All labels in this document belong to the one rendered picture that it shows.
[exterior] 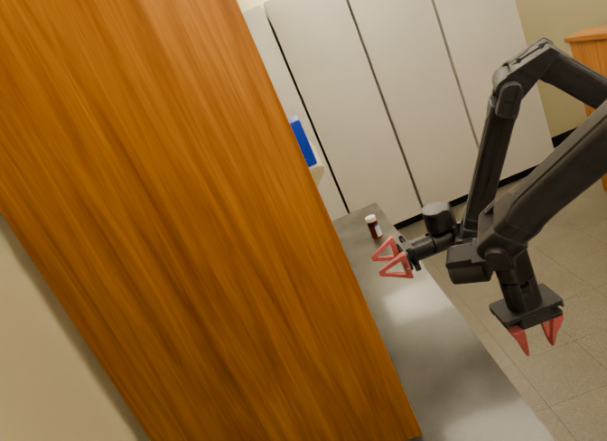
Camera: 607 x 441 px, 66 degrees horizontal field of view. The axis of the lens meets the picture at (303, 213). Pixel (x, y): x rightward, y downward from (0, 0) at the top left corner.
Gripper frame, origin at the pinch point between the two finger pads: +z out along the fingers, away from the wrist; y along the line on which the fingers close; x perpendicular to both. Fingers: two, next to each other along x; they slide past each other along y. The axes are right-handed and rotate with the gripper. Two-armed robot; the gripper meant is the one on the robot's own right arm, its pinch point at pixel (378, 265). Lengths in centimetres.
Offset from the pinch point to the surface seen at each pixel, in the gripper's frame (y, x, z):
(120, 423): 34, -6, 58
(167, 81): 34, -58, 22
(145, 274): 34, -31, 40
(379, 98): -284, -2, -66
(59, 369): 39, -23, 59
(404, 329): -1.9, 21.6, -0.1
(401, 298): -17.2, 21.6, -3.6
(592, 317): -91, 114, -94
